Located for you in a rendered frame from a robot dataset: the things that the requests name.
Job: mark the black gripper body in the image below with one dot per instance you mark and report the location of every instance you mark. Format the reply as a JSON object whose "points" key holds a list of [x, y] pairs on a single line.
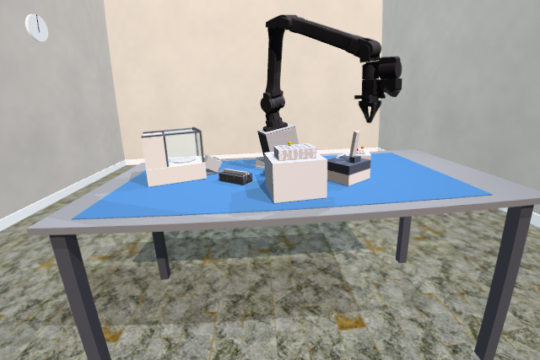
{"points": [[369, 98]]}

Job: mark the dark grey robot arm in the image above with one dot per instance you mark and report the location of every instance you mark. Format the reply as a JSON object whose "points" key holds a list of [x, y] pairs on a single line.
{"points": [[273, 100]]}

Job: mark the blue bench mat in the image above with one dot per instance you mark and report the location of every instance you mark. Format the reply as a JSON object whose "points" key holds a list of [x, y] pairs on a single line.
{"points": [[392, 179]]}

